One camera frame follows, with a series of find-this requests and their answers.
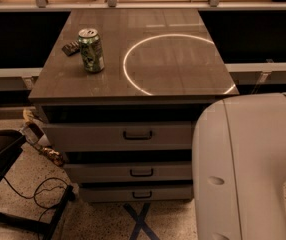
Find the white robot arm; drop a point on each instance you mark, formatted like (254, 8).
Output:
(239, 168)

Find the green soda can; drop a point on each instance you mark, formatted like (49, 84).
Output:
(91, 50)

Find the grey drawer cabinet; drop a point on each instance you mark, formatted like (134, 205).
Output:
(161, 65)

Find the middle grey drawer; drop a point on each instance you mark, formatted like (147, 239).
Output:
(129, 172)

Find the grey drawer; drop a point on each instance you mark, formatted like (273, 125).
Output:
(139, 136)
(136, 193)
(129, 172)

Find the top grey drawer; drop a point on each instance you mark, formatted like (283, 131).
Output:
(139, 136)

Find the small dark snack bar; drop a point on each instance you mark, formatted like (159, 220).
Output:
(71, 48)

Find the bottom grey drawer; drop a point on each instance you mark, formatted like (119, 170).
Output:
(136, 193)

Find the crumpled snack bag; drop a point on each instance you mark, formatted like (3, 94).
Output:
(36, 137)

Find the black chair frame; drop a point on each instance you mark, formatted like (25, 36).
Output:
(11, 142)

